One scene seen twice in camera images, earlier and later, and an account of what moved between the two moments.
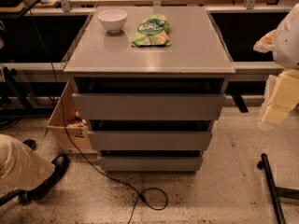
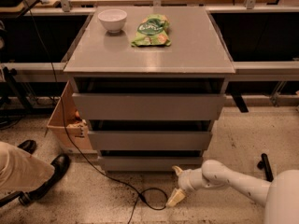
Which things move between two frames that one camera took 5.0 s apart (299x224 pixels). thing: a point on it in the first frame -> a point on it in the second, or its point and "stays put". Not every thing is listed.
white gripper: (288, 46) -> (186, 181)
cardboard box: (68, 127) stays put
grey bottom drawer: (151, 163) stays put
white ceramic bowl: (113, 20) stays put
